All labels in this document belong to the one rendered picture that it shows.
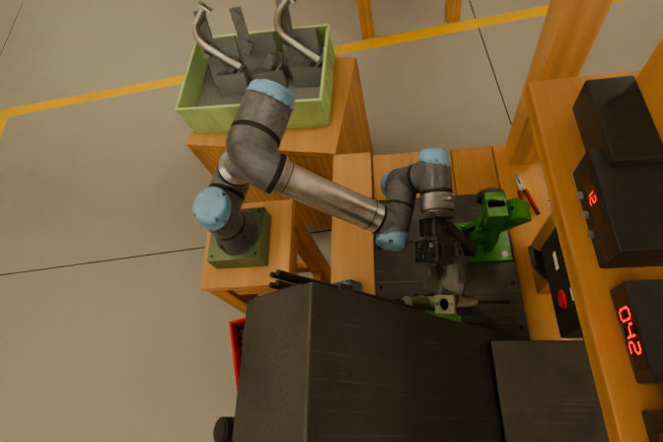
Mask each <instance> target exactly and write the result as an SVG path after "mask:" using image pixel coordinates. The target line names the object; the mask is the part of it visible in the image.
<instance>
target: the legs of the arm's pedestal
mask: <svg viewBox="0 0 663 442"><path fill-rule="evenodd" d="M297 254H298V255H299V256H300V258H301V259H302V260H297ZM310 271H311V272H312V273H313V279H317V280H320V281H323V282H327V283H331V268H330V266H329V264H328V262H327V261H326V259H325V257H324V256H323V254H322V252H321V251H320V249H319V247H318V246H317V244H316V242H315V240H314V239H313V237H312V235H311V234H310V232H309V230H308V229H307V227H306V225H305V223H304V222H303V220H302V218H301V217H300V215H299V213H298V212H297V210H296V208H295V216H294V238H293V259H292V273H295V274H297V272H310ZM276 290H277V289H273V288H267V289H249V290H229V291H210V292H209V293H211V294H212V295H214V296H216V297H217V298H219V299H221V300H222V301H224V302H226V303H227V304H229V305H231V306H232V307H234V308H236V309H237V310H239V311H241V312H242V313H244V314H245V313H246V312H247V304H248V302H249V301H251V300H254V298H255V297H257V296H258V295H257V294H266V293H269V292H273V291H276Z"/></svg>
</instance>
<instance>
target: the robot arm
mask: <svg viewBox="0 0 663 442"><path fill-rule="evenodd" d="M294 105H295V100H294V97H293V95H292V94H291V93H290V92H289V91H288V90H287V89H286V88H285V87H283V86H282V85H280V84H278V83H276V82H273V81H270V80H266V79H255V80H254V81H252V82H251V83H250V85H249V87H248V88H247V89H246V92H245V94H244V97H243V99H242V101H241V104H240V106H239V108H238V111H237V113H236V115H235V117H234V120H233V122H232V124H231V127H230V129H229V131H228V133H227V137H226V149H227V150H225V151H224V153H223V154H222V155H221V157H220V160H219V163H218V165H217V168H216V170H215V173H214V175H213V177H212V180H211V182H210V184H209V187H207V188H205V189H204V190H203V192H200V193H199V194H198V195H197V197H196V198H195V200H194V203H193V207H192V211H193V215H194V217H195V219H196V220H197V221H198V223H199V224H200V225H201V226H202V227H203V228H204V229H206V230H207V231H209V232H210V233H211V234H212V235H213V236H214V237H215V241H216V243H217V245H218V247H219V248H220V249H221V250H222V251H223V252H225V253H226V254H229V255H240V254H243V253H245V252H247V251H248V250H250V249H251V248H252V247H253V246H254V245H255V243H256V242H257V240H258V236H259V224H258V221H257V219H256V218H255V217H254V216H253V215H252V214H250V213H248V212H245V211H242V210H241V207H242V205H243V202H244V199H245V197H246V194H247V192H248V189H249V186H250V184H251V185H252V186H254V187H255V188H257V189H259V190H261V191H263V192H266V193H268V194H274V193H276V192H277V193H280V194H282V195H284V196H287V197H289V198H292V199H294V200H296V201H299V202H301V203H303V204H306V205H308V206H310V207H313V208H315V209H317V210H320V211H322V212H324V213H327V214H328V215H330V216H333V217H335V218H337V219H340V220H342V221H344V222H347V223H349V224H351V225H354V226H356V227H359V228H361V229H363V230H366V231H368V232H370V233H373V234H375V235H377V236H376V244H377V246H379V247H380V248H382V249H384V250H387V251H392V252H399V251H402V250H403V249H404V248H405V246H406V242H407V238H408V235H409V229H410V224H411V219H412V214H413V209H414V205H415V200H416V195H417V194H418V193H420V201H421V212H422V213H417V222H418V240H413V246H414V262H419V263H426V264H429V268H430V276H429V277H428V278H427V279H426V280H424V288H425V289H426V290H428V291H431V292H434V293H436V295H446V290H448V291H450V292H453V295H455V298H456V307H457V306H458V304H459V301H460V299H461V296H462V292H463V289H464V283H465V282H466V274H467V261H466V258H465V257H470V256H475V255H476V252H477V249H478V248H477V247H476V246H475V245H474V244H473V243H472V242H471V241H470V240H469V239H468V238H467V237H466V236H465V235H464V234H463V233H462V231H461V230H460V229H459V228H458V227H457V226H456V225H455V224H454V223H453V222H452V221H447V220H449V219H453V218H454V211H453V210H454V199H453V186H452V173H451V168H452V166H451V163H450V155H449V152H448V151H447V150H446V149H444V148H440V147H432V148H426V149H423V150H421V151H420V152H419V153H418V159H417V161H418V162H416V163H414V164H411V165H408V166H405V167H402V168H396V169H393V170H392V171H389V172H387V173H385V174H384V175H383V176H382V178H381V183H380V185H381V191H382V193H383V194H384V195H385V196H386V198H385V203H384V204H382V203H380V202H378V201H376V200H373V199H371V198H369V197H367V196H365V195H362V194H360V193H358V192H356V191H354V190H351V189H349V188H347V187H345V186H343V185H340V184H337V183H335V182H333V181H331V180H328V179H326V178H324V177H322V176H320V175H317V174H315V173H313V172H311V171H309V170H306V169H304V168H302V167H300V166H298V165H295V164H293V163H291V162H290V161H289V158H288V156H287V155H285V154H282V153H280V152H279V151H278V148H279V146H280V143H281V140H282V137H283V135H284V132H285V129H286V126H287V124H288V121H289V118H290V116H291V113H292V112H293V111H294V109H293V108H294ZM416 247H418V258H417V257H416ZM446 262H449V263H450V264H448V265H447V271H446V270H445V269H444V268H443V267H442V266H441V265H445V264H446Z"/></svg>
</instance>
